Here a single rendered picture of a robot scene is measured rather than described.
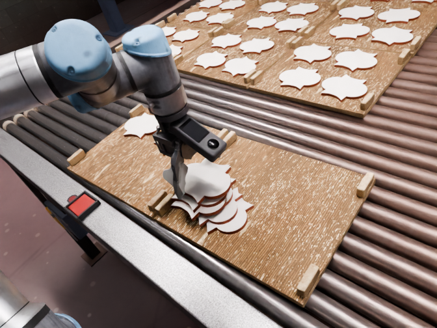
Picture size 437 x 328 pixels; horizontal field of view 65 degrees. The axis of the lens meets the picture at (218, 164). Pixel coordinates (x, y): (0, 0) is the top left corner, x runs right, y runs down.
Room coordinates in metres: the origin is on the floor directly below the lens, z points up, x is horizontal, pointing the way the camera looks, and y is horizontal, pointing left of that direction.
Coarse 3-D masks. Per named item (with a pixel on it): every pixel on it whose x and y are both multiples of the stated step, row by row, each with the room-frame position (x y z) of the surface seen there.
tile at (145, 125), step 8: (128, 120) 1.05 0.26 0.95; (136, 120) 1.04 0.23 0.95; (144, 120) 1.02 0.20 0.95; (152, 120) 1.01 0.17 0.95; (128, 128) 1.00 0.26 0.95; (136, 128) 0.99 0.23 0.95; (144, 128) 0.97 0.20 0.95; (152, 128) 0.96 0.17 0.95; (128, 136) 0.97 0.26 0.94; (136, 136) 0.96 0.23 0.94; (144, 136) 0.95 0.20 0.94
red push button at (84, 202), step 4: (84, 196) 0.76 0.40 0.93; (76, 200) 0.75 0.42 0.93; (80, 200) 0.74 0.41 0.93; (84, 200) 0.74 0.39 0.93; (88, 200) 0.73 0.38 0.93; (92, 200) 0.73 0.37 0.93; (72, 204) 0.74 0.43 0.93; (76, 204) 0.73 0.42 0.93; (80, 204) 0.73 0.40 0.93; (84, 204) 0.72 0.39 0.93; (88, 204) 0.71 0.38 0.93; (68, 208) 0.73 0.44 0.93; (72, 208) 0.72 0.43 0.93; (76, 208) 0.71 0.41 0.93; (80, 208) 0.71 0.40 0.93; (84, 208) 0.70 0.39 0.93; (76, 212) 0.70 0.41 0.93; (80, 212) 0.69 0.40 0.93
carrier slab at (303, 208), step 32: (224, 160) 0.72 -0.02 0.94; (256, 160) 0.68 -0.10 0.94; (288, 160) 0.64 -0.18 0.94; (256, 192) 0.57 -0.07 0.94; (288, 192) 0.54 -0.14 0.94; (320, 192) 0.51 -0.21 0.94; (352, 192) 0.48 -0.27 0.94; (160, 224) 0.57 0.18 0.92; (192, 224) 0.53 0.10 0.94; (256, 224) 0.48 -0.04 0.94; (288, 224) 0.45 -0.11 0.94; (320, 224) 0.43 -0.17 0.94; (224, 256) 0.42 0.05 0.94; (256, 256) 0.40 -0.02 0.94; (288, 256) 0.38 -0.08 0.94; (320, 256) 0.36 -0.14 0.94; (288, 288) 0.31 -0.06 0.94
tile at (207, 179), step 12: (192, 168) 0.63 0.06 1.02; (204, 168) 0.62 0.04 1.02; (216, 168) 0.61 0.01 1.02; (228, 168) 0.60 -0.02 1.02; (192, 180) 0.59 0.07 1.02; (204, 180) 0.58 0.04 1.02; (216, 180) 0.57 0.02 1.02; (228, 180) 0.56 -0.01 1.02; (192, 192) 0.55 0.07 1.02; (204, 192) 0.54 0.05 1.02; (216, 192) 0.53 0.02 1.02
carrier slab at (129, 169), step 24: (96, 144) 0.98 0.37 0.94; (120, 144) 0.94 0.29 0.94; (144, 144) 0.90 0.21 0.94; (72, 168) 0.90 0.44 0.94; (96, 168) 0.86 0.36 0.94; (120, 168) 0.82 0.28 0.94; (144, 168) 0.79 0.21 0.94; (168, 168) 0.76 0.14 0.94; (120, 192) 0.72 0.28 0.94; (144, 192) 0.69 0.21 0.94; (168, 192) 0.66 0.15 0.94
